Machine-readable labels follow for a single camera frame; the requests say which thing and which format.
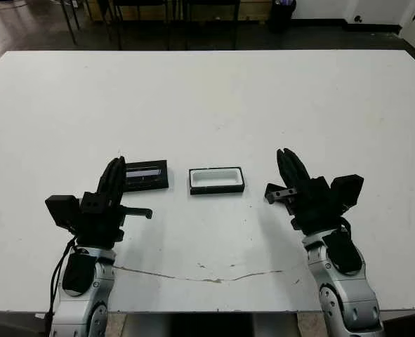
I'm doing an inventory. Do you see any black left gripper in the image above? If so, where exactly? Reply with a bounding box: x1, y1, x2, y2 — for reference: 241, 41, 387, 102
72, 157, 154, 249

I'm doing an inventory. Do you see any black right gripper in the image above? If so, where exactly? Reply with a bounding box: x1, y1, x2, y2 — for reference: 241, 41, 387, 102
264, 148, 345, 235

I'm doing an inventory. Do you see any black box lid with window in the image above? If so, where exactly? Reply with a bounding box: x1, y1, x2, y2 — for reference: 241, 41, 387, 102
124, 159, 170, 192

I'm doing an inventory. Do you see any black box base white insert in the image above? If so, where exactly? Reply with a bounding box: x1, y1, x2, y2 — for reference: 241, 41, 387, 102
187, 166, 246, 196

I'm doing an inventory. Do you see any black chair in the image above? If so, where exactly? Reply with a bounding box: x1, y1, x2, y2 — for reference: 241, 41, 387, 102
101, 0, 176, 51

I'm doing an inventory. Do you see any black trash bin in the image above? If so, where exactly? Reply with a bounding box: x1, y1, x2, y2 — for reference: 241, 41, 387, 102
267, 0, 297, 33

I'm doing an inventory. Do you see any black metal desk leg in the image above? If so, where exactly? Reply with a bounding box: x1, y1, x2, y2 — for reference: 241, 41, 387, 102
60, 0, 79, 46

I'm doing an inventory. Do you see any brown wooden cabinet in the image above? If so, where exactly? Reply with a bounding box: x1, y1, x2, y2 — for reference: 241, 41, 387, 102
87, 0, 268, 22

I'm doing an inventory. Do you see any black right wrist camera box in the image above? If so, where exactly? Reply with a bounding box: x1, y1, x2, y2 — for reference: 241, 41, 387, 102
329, 173, 365, 213

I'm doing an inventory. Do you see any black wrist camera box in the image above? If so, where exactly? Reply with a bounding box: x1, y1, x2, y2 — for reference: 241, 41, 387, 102
44, 195, 81, 230
329, 173, 365, 213

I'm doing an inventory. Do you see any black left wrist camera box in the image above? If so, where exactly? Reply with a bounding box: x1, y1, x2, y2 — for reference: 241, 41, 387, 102
44, 195, 81, 230

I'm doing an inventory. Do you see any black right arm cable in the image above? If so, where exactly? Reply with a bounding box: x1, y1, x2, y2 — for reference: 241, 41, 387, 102
337, 216, 353, 240

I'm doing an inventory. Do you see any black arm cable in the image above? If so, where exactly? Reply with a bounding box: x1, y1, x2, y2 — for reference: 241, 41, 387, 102
46, 238, 79, 337
337, 216, 353, 240

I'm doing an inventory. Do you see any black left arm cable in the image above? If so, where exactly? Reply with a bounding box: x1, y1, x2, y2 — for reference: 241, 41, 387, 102
46, 238, 79, 337

